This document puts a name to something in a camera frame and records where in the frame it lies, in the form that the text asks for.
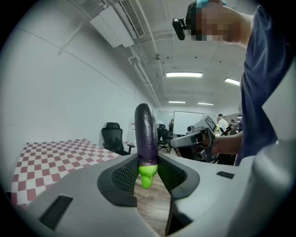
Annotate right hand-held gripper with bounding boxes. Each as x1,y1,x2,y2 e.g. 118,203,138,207
167,113,219,164

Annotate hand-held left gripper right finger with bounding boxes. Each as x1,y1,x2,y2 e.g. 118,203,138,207
158,153,253,237

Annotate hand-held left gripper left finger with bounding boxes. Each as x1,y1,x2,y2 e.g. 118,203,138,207
13,153,162,237

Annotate purple eggplant with green stem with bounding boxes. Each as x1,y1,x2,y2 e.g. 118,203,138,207
134,103,159,189

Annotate person's right forearm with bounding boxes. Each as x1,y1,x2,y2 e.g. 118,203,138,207
214,130,243,156

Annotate person's right hand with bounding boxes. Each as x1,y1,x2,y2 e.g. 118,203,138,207
200,132,217,149

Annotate whiteboard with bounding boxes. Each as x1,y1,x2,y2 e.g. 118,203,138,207
173,111,204,136

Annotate white panel with red label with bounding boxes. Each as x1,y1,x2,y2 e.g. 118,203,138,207
127,117,137,149

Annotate black mesh office chair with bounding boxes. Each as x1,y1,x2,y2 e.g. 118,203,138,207
101,122,136,156

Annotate white ceiling pipes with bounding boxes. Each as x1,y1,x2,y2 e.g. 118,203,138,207
128,46,162,108

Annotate person's navy shirt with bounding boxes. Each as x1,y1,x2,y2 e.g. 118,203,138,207
234,4,294,166

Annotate person's head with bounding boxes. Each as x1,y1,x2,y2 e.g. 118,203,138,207
191,1,256,50

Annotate white ceiling air conditioner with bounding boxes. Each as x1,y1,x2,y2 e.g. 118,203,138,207
89,0,146,49

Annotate teal cap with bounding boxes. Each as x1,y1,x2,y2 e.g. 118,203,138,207
196,0,228,7

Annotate black head-mounted camera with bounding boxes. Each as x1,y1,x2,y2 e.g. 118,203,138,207
172,17,188,41

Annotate black head strap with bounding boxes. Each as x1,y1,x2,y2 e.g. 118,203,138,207
185,1,202,31

